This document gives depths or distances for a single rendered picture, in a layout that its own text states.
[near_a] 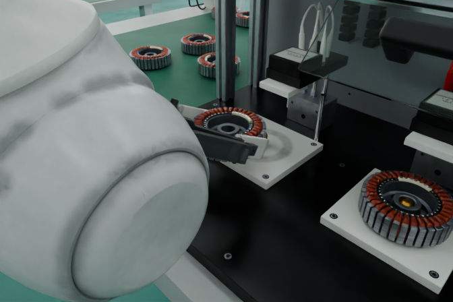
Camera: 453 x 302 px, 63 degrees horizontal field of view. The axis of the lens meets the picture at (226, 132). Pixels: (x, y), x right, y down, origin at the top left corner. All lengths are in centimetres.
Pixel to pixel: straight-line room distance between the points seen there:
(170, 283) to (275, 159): 25
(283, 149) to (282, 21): 34
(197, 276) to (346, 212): 21
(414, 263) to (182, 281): 27
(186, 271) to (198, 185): 33
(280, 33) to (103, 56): 71
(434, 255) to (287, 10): 55
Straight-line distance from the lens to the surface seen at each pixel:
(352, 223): 51
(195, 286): 47
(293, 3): 83
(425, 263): 50
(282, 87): 60
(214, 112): 57
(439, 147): 51
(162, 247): 17
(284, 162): 59
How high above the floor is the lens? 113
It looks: 31 degrees down
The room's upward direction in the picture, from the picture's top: straight up
